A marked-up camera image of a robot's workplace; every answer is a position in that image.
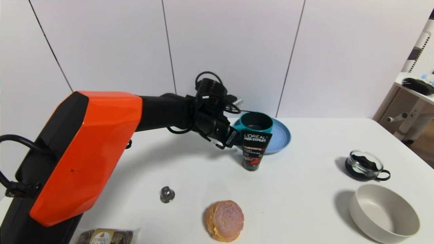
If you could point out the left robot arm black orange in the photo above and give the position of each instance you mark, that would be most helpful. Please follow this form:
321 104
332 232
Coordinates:
95 149

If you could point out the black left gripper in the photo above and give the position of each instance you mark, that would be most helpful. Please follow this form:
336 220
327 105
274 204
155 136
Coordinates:
231 138

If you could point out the round pink yellow pastry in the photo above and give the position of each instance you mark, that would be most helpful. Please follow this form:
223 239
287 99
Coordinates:
225 220

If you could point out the blue plate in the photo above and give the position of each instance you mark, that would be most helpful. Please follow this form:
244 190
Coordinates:
281 135

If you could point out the beige bowl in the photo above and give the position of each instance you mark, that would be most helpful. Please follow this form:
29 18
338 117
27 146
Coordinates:
383 213

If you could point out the black L'Oreal Men Expert tube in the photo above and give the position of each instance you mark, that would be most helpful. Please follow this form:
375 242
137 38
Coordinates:
255 149

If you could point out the silver coffee capsule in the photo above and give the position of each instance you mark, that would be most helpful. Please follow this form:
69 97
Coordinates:
167 194

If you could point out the blue white small item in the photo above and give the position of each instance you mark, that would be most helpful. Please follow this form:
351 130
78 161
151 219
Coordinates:
429 78

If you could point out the black brush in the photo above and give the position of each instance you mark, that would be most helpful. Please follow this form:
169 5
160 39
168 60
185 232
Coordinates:
417 86

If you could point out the Ferrero Rocher chocolate pack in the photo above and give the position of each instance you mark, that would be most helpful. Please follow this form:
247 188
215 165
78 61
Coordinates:
105 236

